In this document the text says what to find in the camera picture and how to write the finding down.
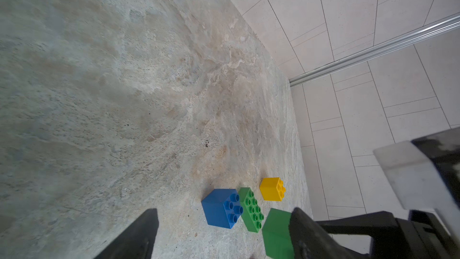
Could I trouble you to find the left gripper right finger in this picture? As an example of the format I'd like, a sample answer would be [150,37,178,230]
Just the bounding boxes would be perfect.
[289,207,370,259]

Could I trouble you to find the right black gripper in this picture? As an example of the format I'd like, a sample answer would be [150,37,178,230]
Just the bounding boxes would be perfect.
[317,210,460,259]

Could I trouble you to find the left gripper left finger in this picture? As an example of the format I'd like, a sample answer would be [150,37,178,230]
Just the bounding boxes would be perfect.
[95,209,159,259]

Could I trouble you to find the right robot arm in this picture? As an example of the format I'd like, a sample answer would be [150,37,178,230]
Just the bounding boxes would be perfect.
[319,128,460,259]

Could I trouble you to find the blue square lego brick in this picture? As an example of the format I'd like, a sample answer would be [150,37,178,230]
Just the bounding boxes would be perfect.
[201,189,244,229]

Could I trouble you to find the yellow square lego brick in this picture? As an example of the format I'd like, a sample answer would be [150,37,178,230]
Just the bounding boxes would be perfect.
[259,177,286,201]

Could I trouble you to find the long green lego brick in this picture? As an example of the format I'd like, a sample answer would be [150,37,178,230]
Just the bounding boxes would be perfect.
[238,187,264,233]

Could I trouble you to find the small green lego brick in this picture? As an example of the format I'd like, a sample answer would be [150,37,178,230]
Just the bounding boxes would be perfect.
[262,208,295,259]

